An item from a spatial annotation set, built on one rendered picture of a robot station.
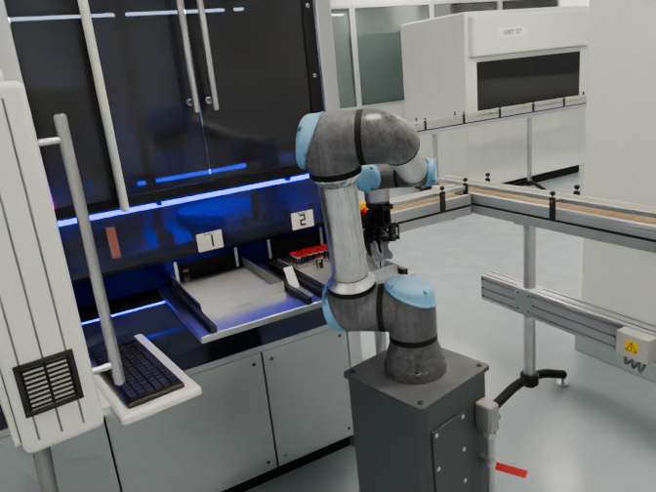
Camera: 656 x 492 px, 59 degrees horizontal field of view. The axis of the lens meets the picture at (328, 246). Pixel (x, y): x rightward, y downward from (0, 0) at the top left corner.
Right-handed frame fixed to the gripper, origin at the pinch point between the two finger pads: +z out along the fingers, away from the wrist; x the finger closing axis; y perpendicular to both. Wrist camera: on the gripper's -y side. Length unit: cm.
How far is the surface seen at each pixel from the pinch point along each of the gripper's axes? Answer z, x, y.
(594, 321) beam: 40, 85, 13
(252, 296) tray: 3.0, -38.5, -10.0
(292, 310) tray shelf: 5.1, -32.3, 3.9
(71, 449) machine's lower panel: 47, -95, -36
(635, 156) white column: -11, 143, -13
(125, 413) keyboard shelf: 13, -82, 16
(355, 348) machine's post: 46, 10, -36
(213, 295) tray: 4, -46, -23
